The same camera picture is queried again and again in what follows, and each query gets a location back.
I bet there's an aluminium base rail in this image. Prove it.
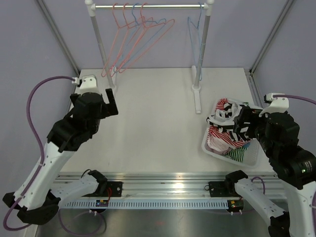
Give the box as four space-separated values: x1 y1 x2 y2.
52 171 287 200

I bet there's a white plastic laundry basket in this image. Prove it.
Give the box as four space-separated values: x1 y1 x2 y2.
202 97 263 166

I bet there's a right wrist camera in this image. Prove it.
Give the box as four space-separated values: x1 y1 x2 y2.
259 93 289 117

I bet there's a white slotted cable duct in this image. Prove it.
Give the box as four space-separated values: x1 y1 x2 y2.
63 199 228 210

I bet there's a black white striped tank top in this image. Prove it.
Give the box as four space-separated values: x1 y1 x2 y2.
206 98 250 148

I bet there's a red striped tank top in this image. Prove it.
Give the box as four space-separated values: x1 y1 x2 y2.
206 98 247 155

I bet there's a green striped tank top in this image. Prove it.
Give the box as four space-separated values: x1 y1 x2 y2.
222 101 250 163

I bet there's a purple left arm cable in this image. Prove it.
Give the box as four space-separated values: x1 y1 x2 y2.
2 76 75 231

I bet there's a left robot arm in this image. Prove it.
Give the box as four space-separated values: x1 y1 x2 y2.
2 89 118 227

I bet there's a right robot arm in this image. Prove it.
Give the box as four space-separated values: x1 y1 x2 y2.
224 107 316 237

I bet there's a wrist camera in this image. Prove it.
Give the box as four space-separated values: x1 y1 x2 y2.
259 93 289 117
72 75 99 94

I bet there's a white metal clothes rack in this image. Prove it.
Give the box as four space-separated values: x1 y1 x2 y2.
85 0 214 114

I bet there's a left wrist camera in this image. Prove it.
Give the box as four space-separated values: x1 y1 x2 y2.
72 75 99 94

